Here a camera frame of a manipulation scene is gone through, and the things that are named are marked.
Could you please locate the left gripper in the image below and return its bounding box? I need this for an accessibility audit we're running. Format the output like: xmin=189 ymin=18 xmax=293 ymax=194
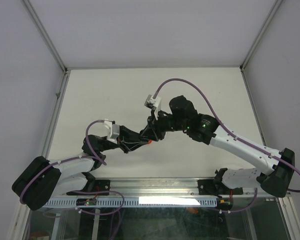
xmin=100 ymin=126 xmax=149 ymax=154

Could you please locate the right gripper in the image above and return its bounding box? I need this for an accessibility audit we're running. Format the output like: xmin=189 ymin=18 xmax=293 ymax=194
xmin=140 ymin=109 xmax=189 ymax=142

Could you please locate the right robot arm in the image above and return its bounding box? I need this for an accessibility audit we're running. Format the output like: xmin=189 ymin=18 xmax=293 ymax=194
xmin=140 ymin=95 xmax=295 ymax=198

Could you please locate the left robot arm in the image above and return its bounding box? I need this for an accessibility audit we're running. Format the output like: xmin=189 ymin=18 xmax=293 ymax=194
xmin=11 ymin=124 xmax=152 ymax=211

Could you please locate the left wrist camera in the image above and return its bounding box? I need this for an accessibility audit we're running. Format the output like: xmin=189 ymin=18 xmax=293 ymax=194
xmin=103 ymin=119 xmax=120 ymax=144

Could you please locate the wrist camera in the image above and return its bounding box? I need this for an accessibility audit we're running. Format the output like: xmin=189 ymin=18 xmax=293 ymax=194
xmin=144 ymin=94 xmax=162 ymax=119
xmin=103 ymin=119 xmax=120 ymax=144

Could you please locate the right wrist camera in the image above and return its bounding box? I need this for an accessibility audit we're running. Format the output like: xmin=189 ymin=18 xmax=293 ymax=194
xmin=144 ymin=94 xmax=162 ymax=119

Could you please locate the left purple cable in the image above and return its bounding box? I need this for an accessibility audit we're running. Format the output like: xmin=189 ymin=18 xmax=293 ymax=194
xmin=19 ymin=119 xmax=126 ymax=240

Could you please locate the purple cable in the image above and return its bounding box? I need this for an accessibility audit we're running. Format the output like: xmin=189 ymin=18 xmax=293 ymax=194
xmin=19 ymin=119 xmax=126 ymax=240
xmin=154 ymin=78 xmax=300 ymax=215

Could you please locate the aluminium mounting rail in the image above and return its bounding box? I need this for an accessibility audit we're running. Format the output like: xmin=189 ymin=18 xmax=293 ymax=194
xmin=49 ymin=176 xmax=276 ymax=200

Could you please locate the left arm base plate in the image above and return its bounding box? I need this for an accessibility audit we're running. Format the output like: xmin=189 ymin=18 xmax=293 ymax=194
xmin=66 ymin=179 xmax=111 ymax=196

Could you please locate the slotted cable duct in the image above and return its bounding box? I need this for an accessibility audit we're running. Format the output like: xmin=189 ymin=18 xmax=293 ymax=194
xmin=44 ymin=196 xmax=217 ymax=208

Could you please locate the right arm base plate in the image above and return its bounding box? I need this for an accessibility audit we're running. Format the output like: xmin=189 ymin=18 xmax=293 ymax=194
xmin=197 ymin=179 xmax=244 ymax=198

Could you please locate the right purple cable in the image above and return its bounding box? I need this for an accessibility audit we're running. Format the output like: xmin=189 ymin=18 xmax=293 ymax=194
xmin=154 ymin=78 xmax=300 ymax=215

